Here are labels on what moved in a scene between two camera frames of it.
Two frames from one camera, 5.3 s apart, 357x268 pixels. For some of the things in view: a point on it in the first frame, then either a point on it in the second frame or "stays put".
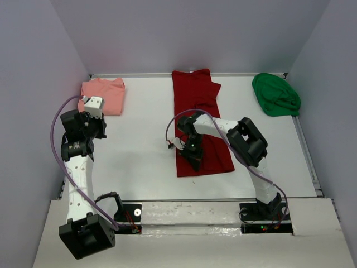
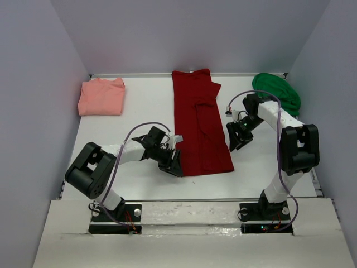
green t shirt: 276,96 stays put
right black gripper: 194,158 → 242,139
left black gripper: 100,122 → 174,167
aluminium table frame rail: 170,75 stays put
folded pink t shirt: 111,90 stays put
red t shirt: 194,93 stays put
